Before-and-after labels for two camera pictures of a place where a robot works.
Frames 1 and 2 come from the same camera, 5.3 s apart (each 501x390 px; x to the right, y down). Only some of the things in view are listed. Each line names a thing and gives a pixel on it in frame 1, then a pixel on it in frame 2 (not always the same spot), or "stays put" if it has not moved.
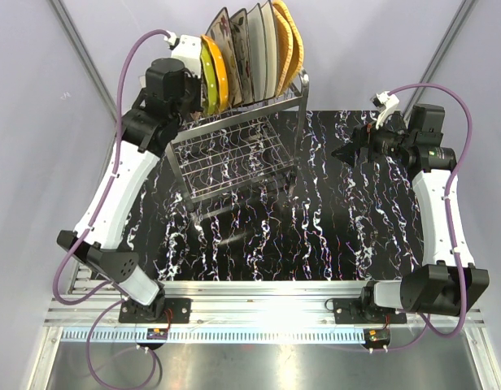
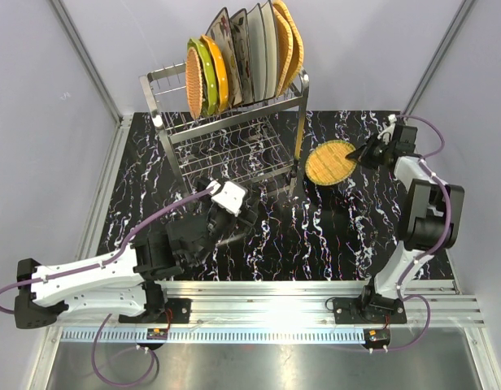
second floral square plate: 239,21 stays put
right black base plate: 354,311 stays put
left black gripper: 195,80 to 243,224
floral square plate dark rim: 220,33 stays put
